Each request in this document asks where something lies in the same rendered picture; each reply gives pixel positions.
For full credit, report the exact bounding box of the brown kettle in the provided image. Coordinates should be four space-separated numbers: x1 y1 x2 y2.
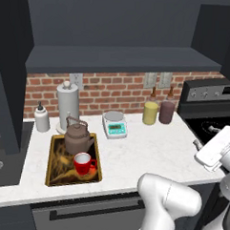
62 115 97 157

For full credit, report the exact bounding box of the dark grey cabinet door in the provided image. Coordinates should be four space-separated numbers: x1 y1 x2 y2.
188 0 230 87
0 0 38 157

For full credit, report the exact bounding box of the maroon bottle with brown cap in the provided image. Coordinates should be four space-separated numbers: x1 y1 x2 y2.
157 85 178 126

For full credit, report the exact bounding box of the grey wall switch plate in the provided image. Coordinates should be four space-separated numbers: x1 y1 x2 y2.
143 72 158 91
157 71 174 91

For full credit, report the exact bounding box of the dark sink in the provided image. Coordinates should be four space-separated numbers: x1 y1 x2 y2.
0 118 35 191

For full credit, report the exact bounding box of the white paper towel roll holder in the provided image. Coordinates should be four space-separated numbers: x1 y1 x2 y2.
53 79 82 136

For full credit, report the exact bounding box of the grey dishwasher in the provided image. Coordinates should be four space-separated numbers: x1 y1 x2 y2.
29 186 147 230

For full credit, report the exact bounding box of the yellow bottle with brown cap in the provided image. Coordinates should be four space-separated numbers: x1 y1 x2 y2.
141 85 161 127

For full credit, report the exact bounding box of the red mug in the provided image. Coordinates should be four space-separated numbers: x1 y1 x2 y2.
72 151 98 178

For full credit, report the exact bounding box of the white kitchen scale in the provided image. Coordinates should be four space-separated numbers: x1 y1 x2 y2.
100 110 130 141

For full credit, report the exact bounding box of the dark grey wall cabinet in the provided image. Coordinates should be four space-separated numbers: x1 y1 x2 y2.
8 0 230 85

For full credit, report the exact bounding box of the white soap dispenser bottle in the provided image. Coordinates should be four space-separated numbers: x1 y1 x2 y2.
31 100 52 134

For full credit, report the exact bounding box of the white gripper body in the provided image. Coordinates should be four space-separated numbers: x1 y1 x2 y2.
194 123 230 174

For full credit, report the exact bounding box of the black and silver stove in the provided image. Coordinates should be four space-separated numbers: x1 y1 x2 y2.
174 74 230 159

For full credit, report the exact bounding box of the black dishwasher handle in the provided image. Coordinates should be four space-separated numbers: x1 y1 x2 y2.
49 194 146 226

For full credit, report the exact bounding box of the dark tray with gold rim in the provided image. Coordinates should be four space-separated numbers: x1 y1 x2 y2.
44 130 106 191

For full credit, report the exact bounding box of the white wall outlet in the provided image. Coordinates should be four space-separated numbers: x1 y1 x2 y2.
68 72 85 92

